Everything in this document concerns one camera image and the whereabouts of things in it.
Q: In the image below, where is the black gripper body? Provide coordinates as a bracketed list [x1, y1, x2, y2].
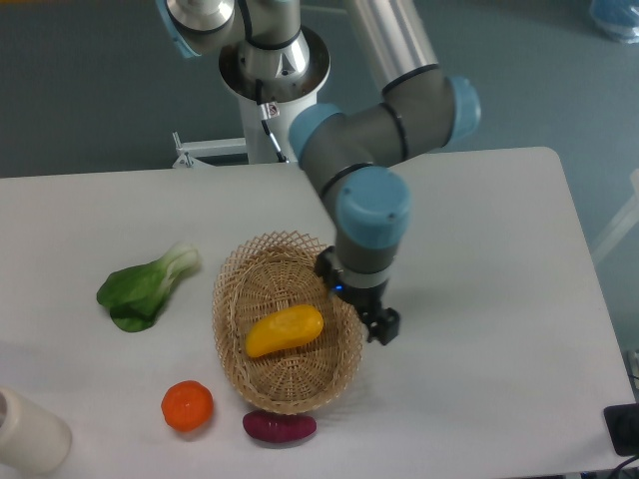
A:
[327, 281, 387, 319]

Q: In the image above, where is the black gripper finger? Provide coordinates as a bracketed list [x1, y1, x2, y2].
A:
[314, 245, 339, 293]
[359, 304, 400, 345]

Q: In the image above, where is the yellow mango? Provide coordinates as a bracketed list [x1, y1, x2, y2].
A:
[245, 304, 324, 358]

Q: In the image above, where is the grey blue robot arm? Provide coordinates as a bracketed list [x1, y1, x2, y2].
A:
[157, 1, 481, 343]

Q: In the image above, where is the oval wicker basket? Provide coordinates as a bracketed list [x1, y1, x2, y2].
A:
[213, 232, 362, 415]

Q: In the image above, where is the purple sweet potato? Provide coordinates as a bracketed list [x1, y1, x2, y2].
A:
[243, 410, 318, 444]

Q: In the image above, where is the green bok choy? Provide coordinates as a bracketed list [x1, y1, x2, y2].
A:
[96, 242, 201, 333]

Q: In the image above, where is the orange tangerine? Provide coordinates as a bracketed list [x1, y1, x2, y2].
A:
[161, 380, 215, 433]

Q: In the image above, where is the black device at edge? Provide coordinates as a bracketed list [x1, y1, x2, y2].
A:
[603, 403, 638, 456]

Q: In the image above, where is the white cylindrical bottle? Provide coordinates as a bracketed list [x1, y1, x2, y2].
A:
[1, 386, 72, 475]

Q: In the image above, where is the blue object top right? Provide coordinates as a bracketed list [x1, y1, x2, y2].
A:
[589, 0, 638, 44]

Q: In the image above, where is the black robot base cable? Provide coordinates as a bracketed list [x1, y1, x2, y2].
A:
[254, 78, 290, 164]

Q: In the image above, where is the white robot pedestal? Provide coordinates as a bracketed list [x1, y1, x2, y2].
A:
[173, 26, 330, 168]

